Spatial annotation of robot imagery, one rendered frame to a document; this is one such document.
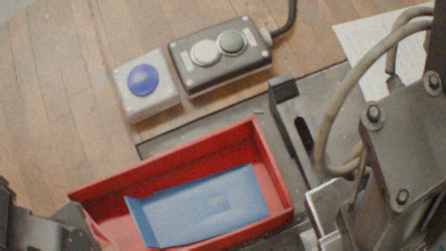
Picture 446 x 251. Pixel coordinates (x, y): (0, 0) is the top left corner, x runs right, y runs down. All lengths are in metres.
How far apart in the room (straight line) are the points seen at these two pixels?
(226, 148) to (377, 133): 0.65
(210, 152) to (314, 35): 0.20
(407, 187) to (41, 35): 0.86
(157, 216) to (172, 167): 0.06
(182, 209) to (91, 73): 0.22
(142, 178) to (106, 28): 0.22
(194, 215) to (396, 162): 0.64
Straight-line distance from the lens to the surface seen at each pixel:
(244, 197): 1.38
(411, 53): 1.47
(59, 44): 1.49
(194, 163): 1.39
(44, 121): 1.45
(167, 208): 1.38
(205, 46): 1.41
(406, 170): 0.76
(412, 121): 0.77
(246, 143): 1.40
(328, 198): 1.13
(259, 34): 1.42
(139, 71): 1.40
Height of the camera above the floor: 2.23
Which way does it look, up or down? 70 degrees down
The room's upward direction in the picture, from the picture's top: 7 degrees counter-clockwise
